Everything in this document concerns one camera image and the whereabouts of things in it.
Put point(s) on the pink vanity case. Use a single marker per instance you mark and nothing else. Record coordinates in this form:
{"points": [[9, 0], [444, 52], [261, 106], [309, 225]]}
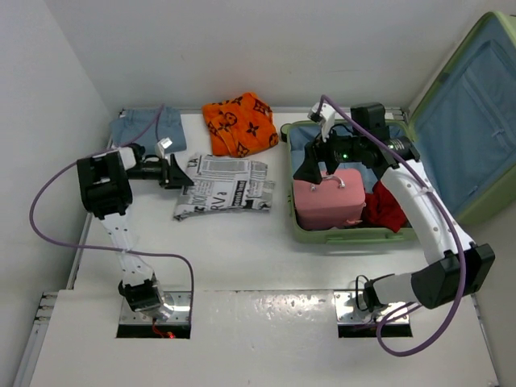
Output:
{"points": [[337, 202]]}

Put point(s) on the newspaper print cloth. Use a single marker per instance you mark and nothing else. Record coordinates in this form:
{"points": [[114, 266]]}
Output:
{"points": [[222, 184]]}

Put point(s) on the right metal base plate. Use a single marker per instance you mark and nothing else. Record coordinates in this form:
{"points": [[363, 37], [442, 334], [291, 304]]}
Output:
{"points": [[348, 313]]}

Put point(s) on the red garment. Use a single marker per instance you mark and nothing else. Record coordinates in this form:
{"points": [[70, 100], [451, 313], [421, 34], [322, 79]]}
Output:
{"points": [[382, 210]]}

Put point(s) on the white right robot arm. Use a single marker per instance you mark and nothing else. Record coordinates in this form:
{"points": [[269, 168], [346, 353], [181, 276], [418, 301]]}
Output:
{"points": [[456, 265]]}

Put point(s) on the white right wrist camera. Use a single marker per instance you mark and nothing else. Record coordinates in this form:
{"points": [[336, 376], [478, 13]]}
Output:
{"points": [[324, 115]]}

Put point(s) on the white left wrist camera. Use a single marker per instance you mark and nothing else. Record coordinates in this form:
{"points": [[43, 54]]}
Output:
{"points": [[163, 148]]}

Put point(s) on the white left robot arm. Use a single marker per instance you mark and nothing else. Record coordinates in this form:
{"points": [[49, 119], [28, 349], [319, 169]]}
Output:
{"points": [[106, 193]]}

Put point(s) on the green suitcase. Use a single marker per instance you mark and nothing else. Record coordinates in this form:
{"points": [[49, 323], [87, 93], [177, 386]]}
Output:
{"points": [[464, 127]]}

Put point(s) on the orange patterned garment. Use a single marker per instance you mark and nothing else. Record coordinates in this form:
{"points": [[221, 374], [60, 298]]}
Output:
{"points": [[240, 127]]}

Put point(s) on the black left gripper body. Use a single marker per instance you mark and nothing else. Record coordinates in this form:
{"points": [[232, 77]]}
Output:
{"points": [[149, 172]]}

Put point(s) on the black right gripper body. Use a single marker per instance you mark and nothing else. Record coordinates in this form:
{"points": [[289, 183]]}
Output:
{"points": [[336, 150]]}

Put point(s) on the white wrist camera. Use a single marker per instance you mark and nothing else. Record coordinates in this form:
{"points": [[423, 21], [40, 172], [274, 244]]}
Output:
{"points": [[163, 148], [324, 115]]}

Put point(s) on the metal base plate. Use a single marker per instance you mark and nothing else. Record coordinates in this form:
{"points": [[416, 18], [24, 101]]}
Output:
{"points": [[348, 313], [178, 304]]}

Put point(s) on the light blue jeans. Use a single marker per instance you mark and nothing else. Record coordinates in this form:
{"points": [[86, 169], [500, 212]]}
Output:
{"points": [[133, 121]]}

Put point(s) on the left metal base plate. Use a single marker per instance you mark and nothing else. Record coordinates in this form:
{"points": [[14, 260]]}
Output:
{"points": [[178, 304]]}

